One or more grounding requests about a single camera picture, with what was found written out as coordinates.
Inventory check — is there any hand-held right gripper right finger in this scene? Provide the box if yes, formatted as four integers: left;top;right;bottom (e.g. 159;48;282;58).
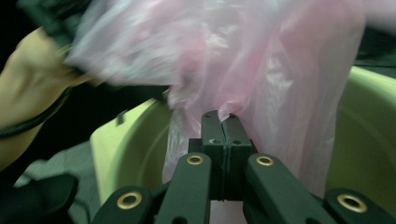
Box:
221;113;259;201

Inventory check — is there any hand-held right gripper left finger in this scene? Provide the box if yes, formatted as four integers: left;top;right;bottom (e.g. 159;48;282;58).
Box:
188;110;226;201

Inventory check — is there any pink plastic bag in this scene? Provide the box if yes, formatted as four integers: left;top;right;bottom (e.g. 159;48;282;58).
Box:
64;0;396;224

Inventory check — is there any green plastic bin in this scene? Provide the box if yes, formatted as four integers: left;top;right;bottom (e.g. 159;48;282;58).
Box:
89;65;396;218

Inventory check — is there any left hand-held gripper black cable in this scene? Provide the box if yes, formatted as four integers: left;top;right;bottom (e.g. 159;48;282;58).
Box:
0;88;74;140

